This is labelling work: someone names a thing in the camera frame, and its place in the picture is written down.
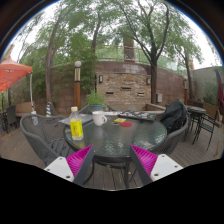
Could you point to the wooden globe lamp post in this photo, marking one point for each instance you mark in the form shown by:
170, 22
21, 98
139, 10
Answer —
77, 90
186, 91

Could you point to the black wall lamp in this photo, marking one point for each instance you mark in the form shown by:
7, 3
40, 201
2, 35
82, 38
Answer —
100, 79
148, 81

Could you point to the grey laptop with stickers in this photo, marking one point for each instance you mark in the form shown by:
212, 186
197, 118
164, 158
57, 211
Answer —
85, 118

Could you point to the small yellow card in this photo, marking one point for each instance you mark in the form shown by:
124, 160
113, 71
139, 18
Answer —
120, 120

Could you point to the dark round side table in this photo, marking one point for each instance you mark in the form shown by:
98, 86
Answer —
196, 110

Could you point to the dark metal chair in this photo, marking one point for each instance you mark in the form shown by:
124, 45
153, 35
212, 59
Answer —
208, 125

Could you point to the white mug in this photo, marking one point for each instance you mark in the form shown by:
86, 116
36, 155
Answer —
98, 119

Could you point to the orange parasol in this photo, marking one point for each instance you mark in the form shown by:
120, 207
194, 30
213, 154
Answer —
11, 73

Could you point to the grey wall box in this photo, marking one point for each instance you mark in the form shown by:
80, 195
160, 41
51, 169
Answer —
159, 98

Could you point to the black laptop with stickers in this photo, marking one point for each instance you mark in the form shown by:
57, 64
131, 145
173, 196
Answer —
140, 116

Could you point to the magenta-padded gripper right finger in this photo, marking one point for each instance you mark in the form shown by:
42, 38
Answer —
146, 161

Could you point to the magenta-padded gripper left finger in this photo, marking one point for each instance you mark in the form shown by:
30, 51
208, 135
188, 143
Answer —
78, 161

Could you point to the yellow-labelled clear drink bottle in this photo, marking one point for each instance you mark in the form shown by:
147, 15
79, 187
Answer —
76, 128

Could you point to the black jacket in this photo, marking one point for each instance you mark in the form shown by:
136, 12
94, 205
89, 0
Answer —
174, 116

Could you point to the closed red parasol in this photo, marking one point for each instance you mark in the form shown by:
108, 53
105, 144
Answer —
220, 90

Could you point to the tall green tree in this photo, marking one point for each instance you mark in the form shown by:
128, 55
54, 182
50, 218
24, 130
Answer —
50, 66
153, 76

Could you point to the blue yellow striped cone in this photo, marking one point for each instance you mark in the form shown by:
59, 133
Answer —
48, 110

